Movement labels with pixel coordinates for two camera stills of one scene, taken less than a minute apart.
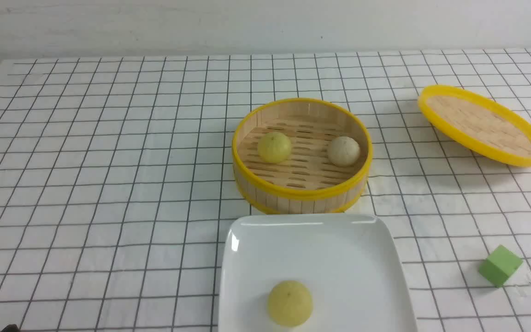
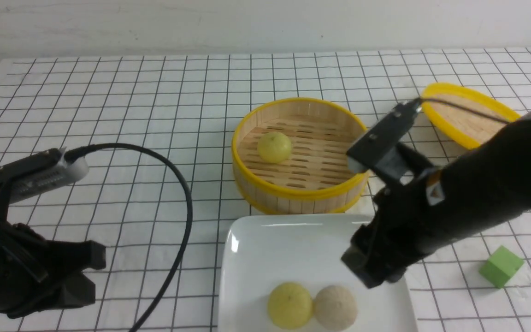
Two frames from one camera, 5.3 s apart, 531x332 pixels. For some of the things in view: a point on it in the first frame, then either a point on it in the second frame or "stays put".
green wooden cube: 499,264 stays put
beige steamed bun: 344,151 -> 335,308
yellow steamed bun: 274,147 stays put
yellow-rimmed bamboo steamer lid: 483,127 stays put
